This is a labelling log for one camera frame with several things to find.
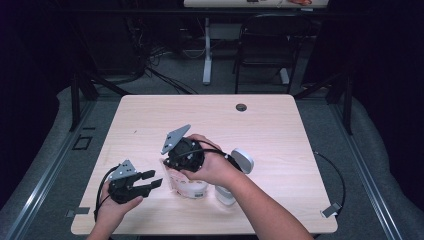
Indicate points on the orange object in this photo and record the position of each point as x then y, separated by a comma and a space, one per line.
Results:
300, 2

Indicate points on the white desk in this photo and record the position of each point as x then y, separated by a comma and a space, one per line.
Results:
207, 50

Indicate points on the grey tape strip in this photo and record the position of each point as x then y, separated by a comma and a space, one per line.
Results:
78, 211

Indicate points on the person's left hand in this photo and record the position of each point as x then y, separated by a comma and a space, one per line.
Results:
111, 213

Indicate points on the aluminium floor rail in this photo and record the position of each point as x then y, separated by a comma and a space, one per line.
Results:
366, 176
50, 176

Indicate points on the clear pouch with red label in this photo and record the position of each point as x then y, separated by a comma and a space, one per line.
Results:
190, 186

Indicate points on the person's right hand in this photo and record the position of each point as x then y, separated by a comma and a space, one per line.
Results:
216, 166

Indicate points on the black metal stand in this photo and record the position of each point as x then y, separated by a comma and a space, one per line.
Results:
75, 106
348, 110

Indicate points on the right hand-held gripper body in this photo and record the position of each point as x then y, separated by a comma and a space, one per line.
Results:
186, 155

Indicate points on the black folding chair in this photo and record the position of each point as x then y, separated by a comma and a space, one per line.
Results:
270, 40

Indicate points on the black table grommet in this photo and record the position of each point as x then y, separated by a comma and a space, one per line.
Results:
241, 107

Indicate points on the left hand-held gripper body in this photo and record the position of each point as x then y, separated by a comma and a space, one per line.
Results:
123, 190

